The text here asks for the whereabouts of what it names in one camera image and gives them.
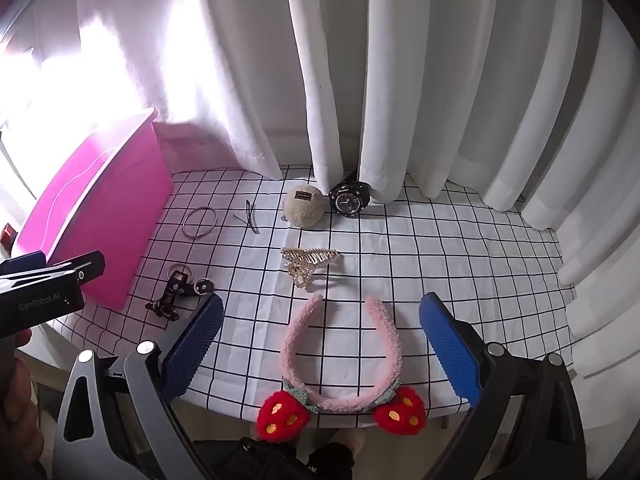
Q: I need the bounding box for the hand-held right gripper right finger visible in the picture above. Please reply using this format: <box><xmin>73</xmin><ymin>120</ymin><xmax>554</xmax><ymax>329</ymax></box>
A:
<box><xmin>419</xmin><ymin>291</ymin><xmax>589</xmax><ymax>480</ymax></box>

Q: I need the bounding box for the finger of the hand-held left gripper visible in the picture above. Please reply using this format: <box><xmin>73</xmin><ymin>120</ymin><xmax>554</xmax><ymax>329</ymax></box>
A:
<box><xmin>0</xmin><ymin>251</ymin><xmax>107</xmax><ymax>295</ymax></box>

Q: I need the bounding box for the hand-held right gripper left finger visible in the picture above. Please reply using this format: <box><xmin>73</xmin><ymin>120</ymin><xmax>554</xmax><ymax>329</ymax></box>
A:
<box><xmin>52</xmin><ymin>292</ymin><xmax>226</xmax><ymax>480</ymax></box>

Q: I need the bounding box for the pink plastic storage box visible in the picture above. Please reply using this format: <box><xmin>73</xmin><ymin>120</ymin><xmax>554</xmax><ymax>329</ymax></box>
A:
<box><xmin>12</xmin><ymin>108</ymin><xmax>174</xmax><ymax>311</ymax></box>

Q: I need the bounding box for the silver bangle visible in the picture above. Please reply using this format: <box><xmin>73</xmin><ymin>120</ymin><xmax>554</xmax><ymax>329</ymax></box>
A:
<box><xmin>182</xmin><ymin>205</ymin><xmax>220</xmax><ymax>239</ymax></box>

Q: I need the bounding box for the person's left hand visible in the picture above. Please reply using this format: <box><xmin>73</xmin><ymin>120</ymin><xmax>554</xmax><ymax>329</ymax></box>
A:
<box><xmin>0</xmin><ymin>332</ymin><xmax>45</xmax><ymax>466</ymax></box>

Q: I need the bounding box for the white checked tablecloth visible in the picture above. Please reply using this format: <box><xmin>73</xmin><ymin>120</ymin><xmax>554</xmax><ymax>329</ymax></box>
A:
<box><xmin>47</xmin><ymin>162</ymin><xmax>577</xmax><ymax>430</ymax></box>

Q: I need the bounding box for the pink strawberry headband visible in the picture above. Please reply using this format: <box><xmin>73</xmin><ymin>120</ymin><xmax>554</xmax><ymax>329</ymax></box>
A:
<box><xmin>255</xmin><ymin>293</ymin><xmax>429</xmax><ymax>444</ymax></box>

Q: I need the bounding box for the gold hair claw clip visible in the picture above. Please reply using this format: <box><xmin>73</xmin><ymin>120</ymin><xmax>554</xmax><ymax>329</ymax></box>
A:
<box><xmin>279</xmin><ymin>246</ymin><xmax>344</xmax><ymax>291</ymax></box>

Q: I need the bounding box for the sheer white curtain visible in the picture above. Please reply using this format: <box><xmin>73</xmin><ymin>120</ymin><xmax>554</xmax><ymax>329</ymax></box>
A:
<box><xmin>0</xmin><ymin>0</ymin><xmax>313</xmax><ymax>181</ymax></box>

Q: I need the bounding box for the thick white curtain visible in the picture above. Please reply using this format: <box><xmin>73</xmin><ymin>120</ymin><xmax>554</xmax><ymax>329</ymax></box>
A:
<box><xmin>280</xmin><ymin>0</ymin><xmax>640</xmax><ymax>381</ymax></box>

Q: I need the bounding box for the black leather key strap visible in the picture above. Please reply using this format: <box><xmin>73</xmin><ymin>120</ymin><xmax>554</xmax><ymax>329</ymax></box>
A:
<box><xmin>144</xmin><ymin>263</ymin><xmax>215</xmax><ymax>322</ymax></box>

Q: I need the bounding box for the beige plush keychain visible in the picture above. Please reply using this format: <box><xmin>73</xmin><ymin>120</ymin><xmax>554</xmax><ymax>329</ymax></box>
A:
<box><xmin>281</xmin><ymin>183</ymin><xmax>325</xmax><ymax>230</ymax></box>

